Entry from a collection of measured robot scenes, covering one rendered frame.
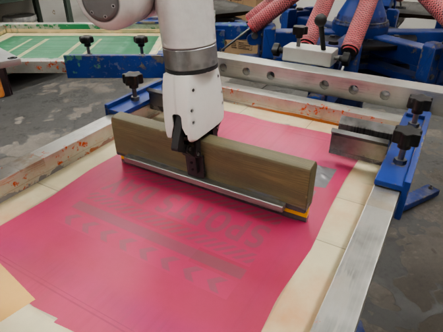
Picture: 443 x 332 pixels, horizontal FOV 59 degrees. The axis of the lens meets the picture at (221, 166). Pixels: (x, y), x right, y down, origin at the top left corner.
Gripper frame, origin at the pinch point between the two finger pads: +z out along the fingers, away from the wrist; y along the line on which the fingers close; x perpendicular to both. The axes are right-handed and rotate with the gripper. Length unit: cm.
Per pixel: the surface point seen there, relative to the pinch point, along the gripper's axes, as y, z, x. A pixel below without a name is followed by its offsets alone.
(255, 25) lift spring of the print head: -79, -6, -28
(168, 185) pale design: 2.2, 5.1, -6.0
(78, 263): 22.8, 4.9, -5.4
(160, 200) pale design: 6.4, 5.1, -4.5
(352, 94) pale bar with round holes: -42.6, 2.0, 13.6
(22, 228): 21.8, 3.9, -17.6
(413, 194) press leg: -164, 100, 27
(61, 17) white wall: -286, 31, -381
